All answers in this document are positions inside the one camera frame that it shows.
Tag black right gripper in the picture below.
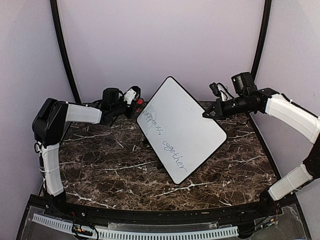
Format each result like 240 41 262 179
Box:
202 94 254 120

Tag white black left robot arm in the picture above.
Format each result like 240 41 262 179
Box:
32 98 144 198

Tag black left corner post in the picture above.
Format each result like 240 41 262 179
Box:
49 0 82 104

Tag red bone-shaped eraser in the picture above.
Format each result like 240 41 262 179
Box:
136 98 144 105

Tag black right whiteboard foot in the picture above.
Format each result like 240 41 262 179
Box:
156 163 164 170

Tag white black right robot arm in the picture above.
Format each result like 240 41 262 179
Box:
203 84 320 217

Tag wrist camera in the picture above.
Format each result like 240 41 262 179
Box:
208 71 258 101
101 86 141 110

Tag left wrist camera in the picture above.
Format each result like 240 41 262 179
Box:
101 86 141 110

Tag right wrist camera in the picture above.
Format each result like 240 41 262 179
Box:
208 71 258 101

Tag white slotted cable duct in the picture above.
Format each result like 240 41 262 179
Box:
31 213 239 240

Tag black right corner post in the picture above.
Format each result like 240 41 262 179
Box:
251 0 272 80

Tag black corner post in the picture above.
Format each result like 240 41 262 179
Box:
49 0 82 104
251 0 272 80

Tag white whiteboard black frame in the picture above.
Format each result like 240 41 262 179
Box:
137 76 227 185

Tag black curved front rail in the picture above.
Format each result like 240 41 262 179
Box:
35 196 279 226

